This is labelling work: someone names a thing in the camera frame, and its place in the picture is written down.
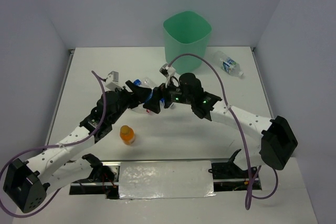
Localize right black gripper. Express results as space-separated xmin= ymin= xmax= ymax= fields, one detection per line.
xmin=143 ymin=76 xmax=194 ymax=113

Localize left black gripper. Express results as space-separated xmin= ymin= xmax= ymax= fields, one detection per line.
xmin=109 ymin=80 xmax=151 ymax=124

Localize small bottle blue cap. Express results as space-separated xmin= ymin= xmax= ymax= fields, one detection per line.
xmin=133 ymin=77 xmax=157 ymax=102

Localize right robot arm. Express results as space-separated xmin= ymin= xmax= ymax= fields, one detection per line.
xmin=143 ymin=73 xmax=298 ymax=177

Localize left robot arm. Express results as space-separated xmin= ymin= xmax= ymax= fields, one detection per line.
xmin=1 ymin=81 xmax=152 ymax=218

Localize green plastic bin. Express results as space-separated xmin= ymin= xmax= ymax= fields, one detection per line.
xmin=163 ymin=11 xmax=212 ymax=63

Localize clear bottle blue label white cap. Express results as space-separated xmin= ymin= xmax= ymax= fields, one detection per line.
xmin=160 ymin=98 xmax=175 ymax=109

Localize clear bottle red label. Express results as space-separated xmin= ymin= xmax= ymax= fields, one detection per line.
xmin=130 ymin=104 xmax=153 ymax=115

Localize orange juice bottle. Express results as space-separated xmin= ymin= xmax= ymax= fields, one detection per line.
xmin=119 ymin=125 xmax=135 ymax=145

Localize silver tape panel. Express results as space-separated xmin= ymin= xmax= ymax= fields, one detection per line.
xmin=119 ymin=161 xmax=215 ymax=199

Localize clear bottle green-blue label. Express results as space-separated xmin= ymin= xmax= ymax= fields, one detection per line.
xmin=212 ymin=51 xmax=244 ymax=78

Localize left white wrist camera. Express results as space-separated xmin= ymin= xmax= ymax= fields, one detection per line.
xmin=105 ymin=71 xmax=123 ymax=91

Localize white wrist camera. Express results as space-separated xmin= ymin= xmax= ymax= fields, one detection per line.
xmin=159 ymin=64 xmax=176 ymax=86
xmin=105 ymin=71 xmax=123 ymax=91

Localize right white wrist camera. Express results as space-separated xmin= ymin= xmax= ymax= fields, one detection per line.
xmin=159 ymin=64 xmax=176 ymax=86

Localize metal base rail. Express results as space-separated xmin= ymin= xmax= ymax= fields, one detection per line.
xmin=69 ymin=159 xmax=249 ymax=200

